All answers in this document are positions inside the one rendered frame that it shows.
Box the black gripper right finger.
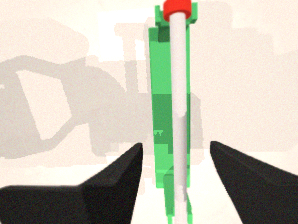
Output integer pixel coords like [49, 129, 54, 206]
[210, 141, 298, 224]

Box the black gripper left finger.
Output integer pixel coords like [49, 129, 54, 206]
[0, 143, 143, 224]

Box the white pin with red cap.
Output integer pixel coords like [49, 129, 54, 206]
[163, 0, 191, 224]

